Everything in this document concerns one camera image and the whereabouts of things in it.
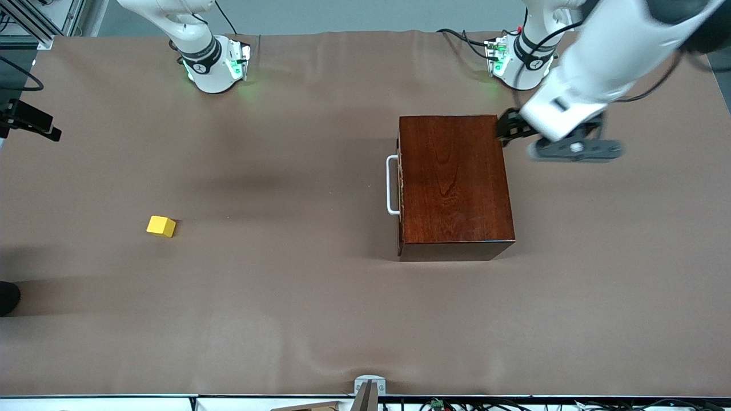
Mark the grey metal clamp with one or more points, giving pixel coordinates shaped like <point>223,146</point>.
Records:
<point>368,391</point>

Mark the aluminium frame profile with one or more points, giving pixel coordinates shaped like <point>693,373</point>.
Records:
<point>40,23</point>

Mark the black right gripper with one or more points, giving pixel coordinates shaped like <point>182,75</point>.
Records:
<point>25,116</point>

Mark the black round object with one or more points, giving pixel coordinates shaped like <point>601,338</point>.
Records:
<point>8,298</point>

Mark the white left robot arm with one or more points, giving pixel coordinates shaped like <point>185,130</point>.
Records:
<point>617,40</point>

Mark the dark brown wooden cabinet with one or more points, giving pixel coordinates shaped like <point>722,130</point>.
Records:
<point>457,182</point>

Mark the brown table cloth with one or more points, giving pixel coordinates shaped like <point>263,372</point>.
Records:
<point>285,314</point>

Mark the yellow block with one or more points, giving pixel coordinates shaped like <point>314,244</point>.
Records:
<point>161,226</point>

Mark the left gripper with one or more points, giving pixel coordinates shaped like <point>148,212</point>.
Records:
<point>512,127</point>

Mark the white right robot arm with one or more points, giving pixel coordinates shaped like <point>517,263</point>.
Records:
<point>200,57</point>

